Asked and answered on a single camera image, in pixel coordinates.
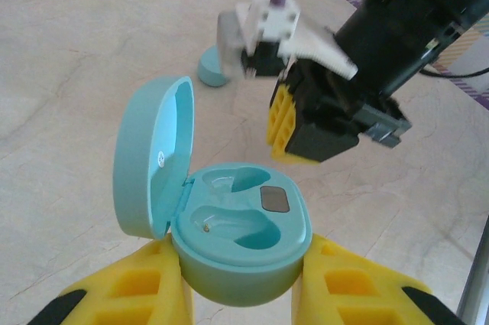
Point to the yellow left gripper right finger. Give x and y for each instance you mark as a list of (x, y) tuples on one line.
[(351, 286)]

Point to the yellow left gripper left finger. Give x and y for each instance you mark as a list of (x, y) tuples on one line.
[(133, 286)]

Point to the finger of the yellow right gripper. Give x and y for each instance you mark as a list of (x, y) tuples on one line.
[(305, 145), (277, 118)]

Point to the light blue earbud charging case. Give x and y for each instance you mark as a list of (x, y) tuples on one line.
[(244, 264)]

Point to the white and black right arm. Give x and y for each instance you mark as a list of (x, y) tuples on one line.
[(412, 7)]

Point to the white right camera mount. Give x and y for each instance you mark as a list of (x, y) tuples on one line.
[(321, 49)]

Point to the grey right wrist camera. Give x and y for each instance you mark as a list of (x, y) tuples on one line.
[(229, 46)]

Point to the long aluminium base rail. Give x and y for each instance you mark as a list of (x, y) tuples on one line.
[(477, 275)]

